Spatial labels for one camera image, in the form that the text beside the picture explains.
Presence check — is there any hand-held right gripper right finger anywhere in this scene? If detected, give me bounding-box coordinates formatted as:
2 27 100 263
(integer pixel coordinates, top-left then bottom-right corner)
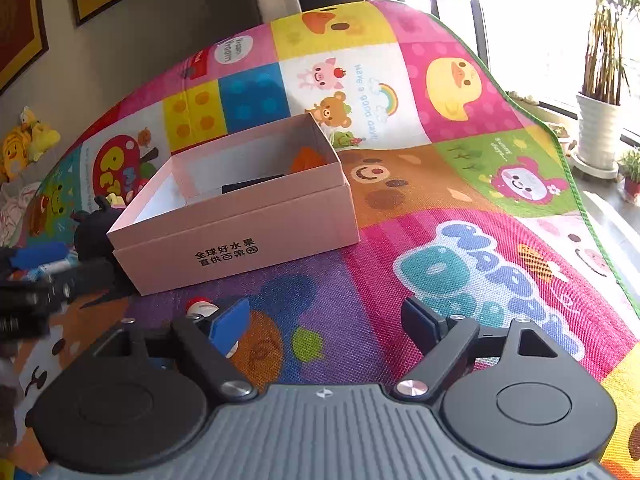
393 296 556 403

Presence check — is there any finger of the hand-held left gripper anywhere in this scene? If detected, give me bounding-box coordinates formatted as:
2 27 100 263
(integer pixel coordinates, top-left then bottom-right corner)
9 242 71 271
49 261 119 302

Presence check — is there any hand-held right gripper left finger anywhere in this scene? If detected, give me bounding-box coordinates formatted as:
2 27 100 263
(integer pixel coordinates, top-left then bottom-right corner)
92 298 259 404

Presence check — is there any small red white toy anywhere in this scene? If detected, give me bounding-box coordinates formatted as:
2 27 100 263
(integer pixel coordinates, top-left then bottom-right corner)
185 296 221 321

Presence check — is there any black plush toy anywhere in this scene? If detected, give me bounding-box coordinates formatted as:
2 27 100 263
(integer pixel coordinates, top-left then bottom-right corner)
70 195 132 262

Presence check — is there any pink cardboard box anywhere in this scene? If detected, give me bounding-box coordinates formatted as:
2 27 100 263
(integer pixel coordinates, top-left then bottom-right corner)
106 112 361 297

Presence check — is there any pink patterned cloth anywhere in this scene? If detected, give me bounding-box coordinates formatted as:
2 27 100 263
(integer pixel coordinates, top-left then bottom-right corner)
0 180 42 249

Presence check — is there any colourful cartoon play mat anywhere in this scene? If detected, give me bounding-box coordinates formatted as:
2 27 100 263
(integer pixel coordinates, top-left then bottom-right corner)
0 0 640 480

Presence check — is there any yellow duck plush toy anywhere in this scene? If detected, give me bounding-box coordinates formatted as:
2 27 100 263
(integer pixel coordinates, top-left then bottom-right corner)
20 106 62 163

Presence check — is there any orange toy piece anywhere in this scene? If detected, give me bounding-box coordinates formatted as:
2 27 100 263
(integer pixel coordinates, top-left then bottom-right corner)
290 146 329 174

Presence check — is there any small potted plant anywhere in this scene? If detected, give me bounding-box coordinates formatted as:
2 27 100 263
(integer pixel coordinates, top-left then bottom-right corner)
617 147 640 204

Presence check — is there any bamboo plant in white pot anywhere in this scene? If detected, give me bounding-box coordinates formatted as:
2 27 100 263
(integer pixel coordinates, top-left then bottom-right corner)
570 0 640 180

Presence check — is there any dark framed wall picture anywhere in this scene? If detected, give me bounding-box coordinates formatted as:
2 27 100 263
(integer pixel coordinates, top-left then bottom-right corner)
0 0 50 94

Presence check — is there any black window frame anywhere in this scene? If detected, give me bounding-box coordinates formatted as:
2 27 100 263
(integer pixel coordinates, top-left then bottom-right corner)
429 0 494 69

